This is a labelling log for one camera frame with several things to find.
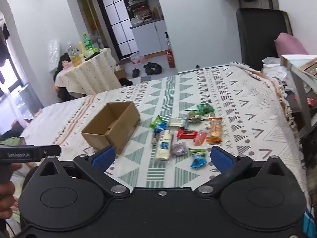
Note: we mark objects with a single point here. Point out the green foil packet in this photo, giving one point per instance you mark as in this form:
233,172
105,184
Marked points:
205,108

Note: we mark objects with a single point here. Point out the black clothes pile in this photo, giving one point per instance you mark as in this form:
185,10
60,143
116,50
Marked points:
62,59

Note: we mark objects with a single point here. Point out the patterned tray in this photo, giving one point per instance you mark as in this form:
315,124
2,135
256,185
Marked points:
309,68

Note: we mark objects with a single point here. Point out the black-framed glass door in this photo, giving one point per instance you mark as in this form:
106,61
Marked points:
116,24

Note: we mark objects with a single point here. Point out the red bar packet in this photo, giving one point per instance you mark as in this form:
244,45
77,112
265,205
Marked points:
187,133

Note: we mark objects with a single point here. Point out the purple cake clear packet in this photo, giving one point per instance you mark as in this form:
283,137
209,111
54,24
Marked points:
178,149

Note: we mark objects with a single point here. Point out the round table dotted tablecloth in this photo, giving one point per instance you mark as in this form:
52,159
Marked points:
86,74

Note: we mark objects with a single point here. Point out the pink sausage packet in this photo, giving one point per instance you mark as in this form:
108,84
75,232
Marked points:
200,138

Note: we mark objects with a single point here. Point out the flat black box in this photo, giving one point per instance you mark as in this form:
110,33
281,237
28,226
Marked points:
92,56

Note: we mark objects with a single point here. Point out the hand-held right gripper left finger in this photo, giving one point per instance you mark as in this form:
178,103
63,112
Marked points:
104,157

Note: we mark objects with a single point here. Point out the pink box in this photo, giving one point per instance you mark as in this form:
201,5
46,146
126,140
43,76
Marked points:
67,65

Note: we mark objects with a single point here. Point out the small blue packet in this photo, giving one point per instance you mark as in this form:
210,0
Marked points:
160,127

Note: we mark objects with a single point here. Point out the bubble wrap sheet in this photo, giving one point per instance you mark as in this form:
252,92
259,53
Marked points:
53,52

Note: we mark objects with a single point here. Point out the yellow juice bottle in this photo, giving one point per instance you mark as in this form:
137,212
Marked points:
155,12

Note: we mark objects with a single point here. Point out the brown cookie packet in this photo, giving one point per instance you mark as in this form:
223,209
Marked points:
195,116

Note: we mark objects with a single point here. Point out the black chair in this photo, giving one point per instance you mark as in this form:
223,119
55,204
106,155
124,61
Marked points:
260,34

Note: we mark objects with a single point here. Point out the green and white packet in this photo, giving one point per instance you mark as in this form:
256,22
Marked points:
198,150

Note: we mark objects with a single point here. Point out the pale wafer packet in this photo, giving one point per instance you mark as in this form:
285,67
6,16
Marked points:
176,122

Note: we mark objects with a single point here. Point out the black shoe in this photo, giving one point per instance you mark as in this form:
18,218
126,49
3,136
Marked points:
158,69
149,65
149,71
135,72

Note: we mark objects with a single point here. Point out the white clothes pile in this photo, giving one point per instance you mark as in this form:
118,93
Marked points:
272,67

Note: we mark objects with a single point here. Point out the brown cardboard box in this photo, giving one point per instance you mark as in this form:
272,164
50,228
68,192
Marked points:
99,138

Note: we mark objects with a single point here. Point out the long white biscuit packet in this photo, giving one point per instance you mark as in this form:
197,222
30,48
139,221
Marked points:
163,146

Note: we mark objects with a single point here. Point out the white side table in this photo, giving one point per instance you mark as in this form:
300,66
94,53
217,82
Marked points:
297,79

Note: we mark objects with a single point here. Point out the person's left hand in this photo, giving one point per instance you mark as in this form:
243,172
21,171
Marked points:
6,191

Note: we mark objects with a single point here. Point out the green and blue packet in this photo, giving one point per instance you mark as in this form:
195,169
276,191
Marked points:
156,122

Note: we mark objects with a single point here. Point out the blue sandwich cookie packet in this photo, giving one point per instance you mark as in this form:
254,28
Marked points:
198,161

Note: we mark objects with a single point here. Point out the patterned bed blanket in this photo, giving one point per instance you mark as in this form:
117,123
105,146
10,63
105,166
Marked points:
247,109

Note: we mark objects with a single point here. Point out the small red packet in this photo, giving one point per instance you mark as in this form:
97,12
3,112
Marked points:
310,101

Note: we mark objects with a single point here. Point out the orange cracker packet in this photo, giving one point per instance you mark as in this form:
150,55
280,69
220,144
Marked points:
215,130

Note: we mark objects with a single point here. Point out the green plastic bag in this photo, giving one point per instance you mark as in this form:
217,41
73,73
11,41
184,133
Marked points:
90,51

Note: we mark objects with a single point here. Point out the green soda bottle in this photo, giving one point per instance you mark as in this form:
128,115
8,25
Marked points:
87,42

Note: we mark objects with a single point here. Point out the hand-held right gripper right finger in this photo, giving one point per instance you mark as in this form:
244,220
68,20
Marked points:
221,158

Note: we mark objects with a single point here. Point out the white bed sheet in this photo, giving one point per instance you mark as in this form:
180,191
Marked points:
54,114

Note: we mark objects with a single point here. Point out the black spray bottle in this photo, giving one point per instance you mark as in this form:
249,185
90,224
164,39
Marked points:
167,38

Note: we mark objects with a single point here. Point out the red cooking oil bottle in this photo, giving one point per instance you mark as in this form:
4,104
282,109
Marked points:
170,58

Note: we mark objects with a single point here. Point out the clear bottle yellow liquid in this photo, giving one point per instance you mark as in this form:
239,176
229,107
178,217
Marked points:
73,57

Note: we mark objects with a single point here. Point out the white kitchen cabinet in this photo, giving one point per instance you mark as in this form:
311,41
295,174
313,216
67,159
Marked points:
146,37

